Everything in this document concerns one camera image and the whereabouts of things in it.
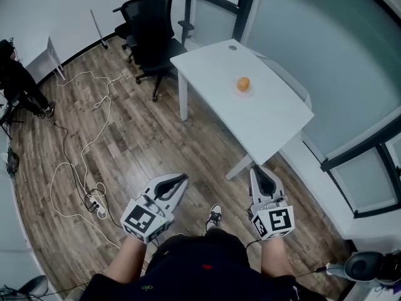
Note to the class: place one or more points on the white leaning panel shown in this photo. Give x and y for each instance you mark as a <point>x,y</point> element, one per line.
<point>98,28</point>

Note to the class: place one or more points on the person's black white shoe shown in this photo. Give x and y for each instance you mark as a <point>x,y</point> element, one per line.
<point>214,215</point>

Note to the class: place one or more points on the round orange food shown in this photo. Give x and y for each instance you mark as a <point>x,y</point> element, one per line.
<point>243,83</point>

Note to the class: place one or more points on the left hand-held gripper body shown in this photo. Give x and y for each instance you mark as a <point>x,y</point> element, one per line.
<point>141,219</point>

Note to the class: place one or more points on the small white desk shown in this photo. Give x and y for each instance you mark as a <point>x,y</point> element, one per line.
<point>44,63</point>

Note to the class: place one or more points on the white table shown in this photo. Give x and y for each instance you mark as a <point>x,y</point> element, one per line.
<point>219,71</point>

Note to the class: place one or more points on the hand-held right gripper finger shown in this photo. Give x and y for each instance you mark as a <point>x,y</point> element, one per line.
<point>278,185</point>
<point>254,188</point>

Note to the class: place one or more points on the person's right forearm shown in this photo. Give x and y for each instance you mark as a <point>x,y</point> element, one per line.
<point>275,257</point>

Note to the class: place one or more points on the grey white device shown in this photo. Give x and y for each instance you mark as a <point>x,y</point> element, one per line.
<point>360,266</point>

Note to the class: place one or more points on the small white plate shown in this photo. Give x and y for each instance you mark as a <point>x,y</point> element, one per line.
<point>243,93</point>

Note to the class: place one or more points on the black mesh office chair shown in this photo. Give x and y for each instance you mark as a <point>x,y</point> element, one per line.
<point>152,33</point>

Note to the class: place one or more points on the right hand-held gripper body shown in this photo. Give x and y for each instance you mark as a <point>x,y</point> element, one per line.
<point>277,219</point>

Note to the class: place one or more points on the person's left forearm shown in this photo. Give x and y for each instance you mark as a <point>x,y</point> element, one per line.
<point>131,259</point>

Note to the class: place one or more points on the person's dark shirt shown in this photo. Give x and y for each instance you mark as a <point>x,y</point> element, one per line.
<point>200,268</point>

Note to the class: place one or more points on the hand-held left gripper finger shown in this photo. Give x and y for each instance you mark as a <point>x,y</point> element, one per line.
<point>166,180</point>
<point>178,197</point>

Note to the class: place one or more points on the white power strip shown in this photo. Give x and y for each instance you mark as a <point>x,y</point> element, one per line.
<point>96,205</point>

